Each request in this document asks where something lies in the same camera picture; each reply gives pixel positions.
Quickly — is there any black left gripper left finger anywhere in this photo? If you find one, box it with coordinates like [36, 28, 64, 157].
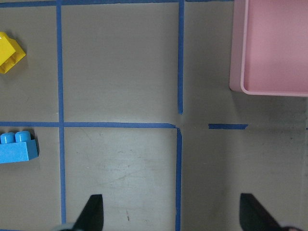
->
[73, 194, 104, 231]

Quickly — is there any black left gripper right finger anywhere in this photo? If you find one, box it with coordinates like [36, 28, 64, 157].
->
[240, 193, 282, 231]

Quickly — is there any blue toy block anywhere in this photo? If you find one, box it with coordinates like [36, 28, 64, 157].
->
[0, 130, 38, 164]

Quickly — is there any yellow toy block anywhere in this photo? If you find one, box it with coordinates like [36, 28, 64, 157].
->
[0, 32, 26, 74]

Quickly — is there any pink plastic box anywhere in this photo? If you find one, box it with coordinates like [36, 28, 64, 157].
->
[229, 0, 308, 97]

